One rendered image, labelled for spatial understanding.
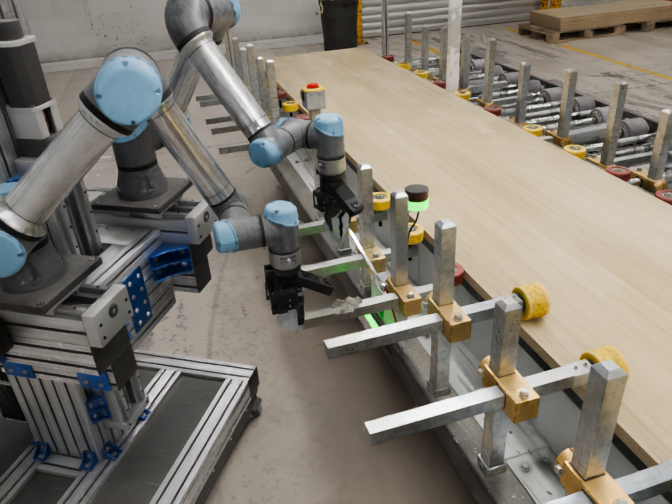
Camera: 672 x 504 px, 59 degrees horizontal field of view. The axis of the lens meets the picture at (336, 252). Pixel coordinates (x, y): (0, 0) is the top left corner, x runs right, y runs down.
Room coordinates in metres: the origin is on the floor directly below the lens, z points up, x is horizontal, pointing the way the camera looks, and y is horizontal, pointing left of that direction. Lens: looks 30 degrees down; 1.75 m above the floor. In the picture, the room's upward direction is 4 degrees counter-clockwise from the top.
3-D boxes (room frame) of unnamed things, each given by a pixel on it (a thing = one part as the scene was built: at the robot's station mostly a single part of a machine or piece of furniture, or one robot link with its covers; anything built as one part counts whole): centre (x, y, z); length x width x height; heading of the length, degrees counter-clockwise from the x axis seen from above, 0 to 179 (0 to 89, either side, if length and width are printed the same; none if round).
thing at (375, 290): (1.38, -0.13, 0.75); 0.26 x 0.01 x 0.10; 16
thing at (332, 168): (1.52, 0.00, 1.16); 0.08 x 0.08 x 0.05
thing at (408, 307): (1.33, -0.17, 0.85); 0.14 x 0.06 x 0.05; 16
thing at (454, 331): (1.09, -0.24, 0.95); 0.14 x 0.06 x 0.05; 16
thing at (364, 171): (1.60, -0.10, 0.88); 0.04 x 0.04 x 0.48; 16
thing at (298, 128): (1.56, 0.09, 1.23); 0.11 x 0.11 x 0.08; 60
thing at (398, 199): (1.36, -0.17, 0.90); 0.04 x 0.04 x 0.48; 16
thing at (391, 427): (0.82, -0.27, 0.95); 0.50 x 0.04 x 0.04; 106
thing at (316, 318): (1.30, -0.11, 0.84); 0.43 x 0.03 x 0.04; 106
